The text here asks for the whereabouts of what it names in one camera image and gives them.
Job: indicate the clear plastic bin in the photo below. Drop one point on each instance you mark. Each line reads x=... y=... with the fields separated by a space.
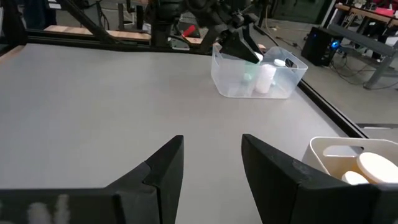
x=230 y=87

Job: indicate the white opaque pill bottle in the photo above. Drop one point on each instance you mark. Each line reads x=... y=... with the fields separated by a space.
x=265 y=81

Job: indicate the black computer tower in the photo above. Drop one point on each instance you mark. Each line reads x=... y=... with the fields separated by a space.
x=321 y=46

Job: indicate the slim orange pill bottle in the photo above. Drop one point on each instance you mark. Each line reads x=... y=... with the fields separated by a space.
x=353 y=178

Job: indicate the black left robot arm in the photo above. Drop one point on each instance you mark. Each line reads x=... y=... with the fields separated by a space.
x=164 y=18

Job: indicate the white plastic bin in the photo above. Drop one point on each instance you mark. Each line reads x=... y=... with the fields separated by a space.
x=317 y=155

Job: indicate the small teal pill bottle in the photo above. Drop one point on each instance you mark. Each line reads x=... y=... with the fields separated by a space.
x=247 y=77
x=258 y=57

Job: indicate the red clip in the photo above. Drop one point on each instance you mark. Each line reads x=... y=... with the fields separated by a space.
x=188 y=31

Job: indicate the large teal pill bottle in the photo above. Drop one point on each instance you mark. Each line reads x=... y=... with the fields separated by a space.
x=279 y=62

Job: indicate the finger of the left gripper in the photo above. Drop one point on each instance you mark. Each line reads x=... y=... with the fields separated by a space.
x=239 y=48
x=253 y=39

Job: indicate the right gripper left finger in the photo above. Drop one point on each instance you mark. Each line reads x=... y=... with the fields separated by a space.
x=93 y=205

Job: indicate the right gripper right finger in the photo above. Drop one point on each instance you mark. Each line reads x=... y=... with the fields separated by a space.
x=295 y=193

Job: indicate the medium orange pill bottle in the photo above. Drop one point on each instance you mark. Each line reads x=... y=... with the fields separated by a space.
x=377 y=168

